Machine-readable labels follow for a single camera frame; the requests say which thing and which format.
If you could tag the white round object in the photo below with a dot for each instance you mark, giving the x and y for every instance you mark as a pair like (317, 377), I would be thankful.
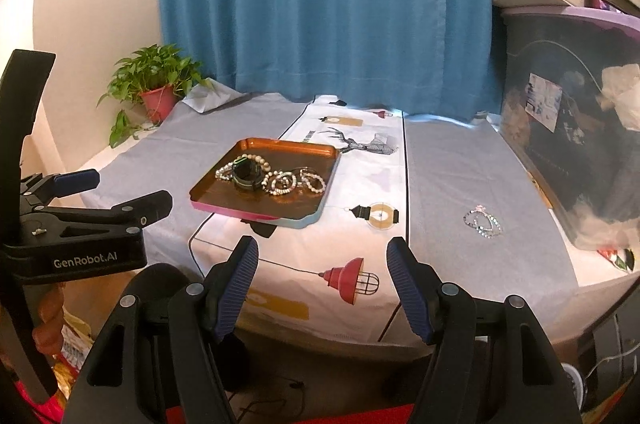
(575, 381)

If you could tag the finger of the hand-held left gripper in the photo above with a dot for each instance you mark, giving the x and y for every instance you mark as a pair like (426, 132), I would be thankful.
(150, 206)
(75, 182)

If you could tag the clear plastic storage bin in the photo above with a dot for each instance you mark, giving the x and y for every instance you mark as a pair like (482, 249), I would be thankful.
(575, 154)

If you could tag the person's left hand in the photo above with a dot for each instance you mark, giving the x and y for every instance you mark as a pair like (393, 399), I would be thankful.
(47, 329)

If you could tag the blue curtain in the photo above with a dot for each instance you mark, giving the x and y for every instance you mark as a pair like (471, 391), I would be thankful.
(325, 4)

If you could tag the red green packet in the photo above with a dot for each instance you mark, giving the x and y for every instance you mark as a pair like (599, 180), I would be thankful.
(620, 258)

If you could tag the white plastic sheet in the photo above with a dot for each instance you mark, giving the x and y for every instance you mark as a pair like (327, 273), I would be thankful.
(210, 97)

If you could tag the red yellow printed clothing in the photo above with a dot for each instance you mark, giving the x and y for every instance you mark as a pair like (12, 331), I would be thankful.
(75, 349)

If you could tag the orange metal tray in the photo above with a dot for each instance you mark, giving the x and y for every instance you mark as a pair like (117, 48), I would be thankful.
(220, 200)

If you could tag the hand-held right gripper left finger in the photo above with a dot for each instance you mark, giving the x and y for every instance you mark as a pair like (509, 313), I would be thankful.
(235, 299)

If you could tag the green plant in red pot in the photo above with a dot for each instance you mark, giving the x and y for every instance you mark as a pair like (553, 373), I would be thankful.
(159, 102)

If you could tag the white paper label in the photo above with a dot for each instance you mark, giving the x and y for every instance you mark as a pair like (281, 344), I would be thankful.
(543, 102)

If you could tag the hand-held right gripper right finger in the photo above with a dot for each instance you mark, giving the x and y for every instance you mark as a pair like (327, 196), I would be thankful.
(411, 294)

